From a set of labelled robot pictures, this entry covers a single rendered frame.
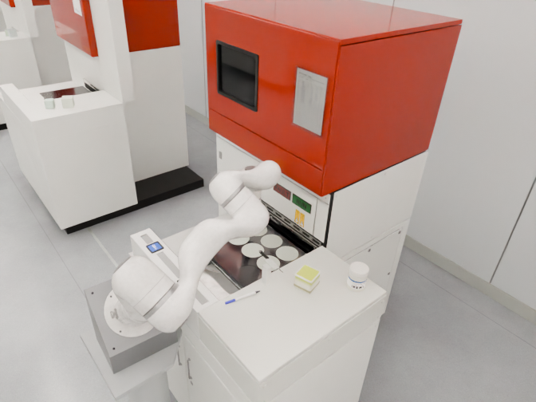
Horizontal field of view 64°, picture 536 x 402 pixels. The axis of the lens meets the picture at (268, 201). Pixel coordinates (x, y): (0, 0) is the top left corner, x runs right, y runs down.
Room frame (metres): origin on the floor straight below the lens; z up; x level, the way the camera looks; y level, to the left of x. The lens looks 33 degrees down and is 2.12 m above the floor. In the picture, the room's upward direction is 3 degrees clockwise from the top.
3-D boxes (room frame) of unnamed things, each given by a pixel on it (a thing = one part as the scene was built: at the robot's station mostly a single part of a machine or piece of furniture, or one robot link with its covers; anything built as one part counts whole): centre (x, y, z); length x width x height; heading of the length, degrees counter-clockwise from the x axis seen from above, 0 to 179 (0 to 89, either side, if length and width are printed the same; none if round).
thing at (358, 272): (1.21, -0.35, 1.01); 0.07 x 0.07 x 0.10
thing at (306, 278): (1.19, -0.16, 1.00); 0.07 x 0.07 x 0.07; 57
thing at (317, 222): (1.76, 0.01, 1.02); 0.82 x 0.03 x 0.40; 41
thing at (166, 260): (1.28, 0.38, 0.89); 0.55 x 0.09 x 0.14; 41
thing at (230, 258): (1.47, 0.06, 0.90); 0.34 x 0.34 x 0.01; 41
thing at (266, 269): (1.21, -0.02, 1.03); 0.06 x 0.04 x 0.13; 131
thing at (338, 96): (1.96, -0.22, 1.52); 0.81 x 0.75 x 0.59; 41
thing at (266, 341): (1.11, -0.12, 0.89); 0.62 x 0.35 x 0.14; 131
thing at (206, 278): (1.28, 0.25, 0.87); 0.36 x 0.08 x 0.03; 41
